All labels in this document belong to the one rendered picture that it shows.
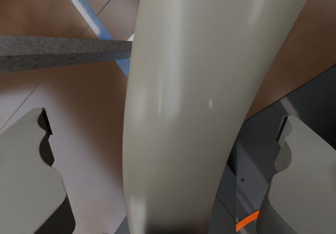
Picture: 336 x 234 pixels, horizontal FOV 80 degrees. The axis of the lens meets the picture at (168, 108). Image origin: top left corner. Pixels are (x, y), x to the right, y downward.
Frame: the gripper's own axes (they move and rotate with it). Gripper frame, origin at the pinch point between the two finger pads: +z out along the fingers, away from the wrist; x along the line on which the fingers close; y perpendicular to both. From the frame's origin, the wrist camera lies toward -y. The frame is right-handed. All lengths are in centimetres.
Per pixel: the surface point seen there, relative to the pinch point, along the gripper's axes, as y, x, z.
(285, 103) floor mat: 49, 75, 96
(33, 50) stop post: 12, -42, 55
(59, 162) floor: 148, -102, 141
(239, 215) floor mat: 140, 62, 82
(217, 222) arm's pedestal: 87, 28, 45
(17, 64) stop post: 15, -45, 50
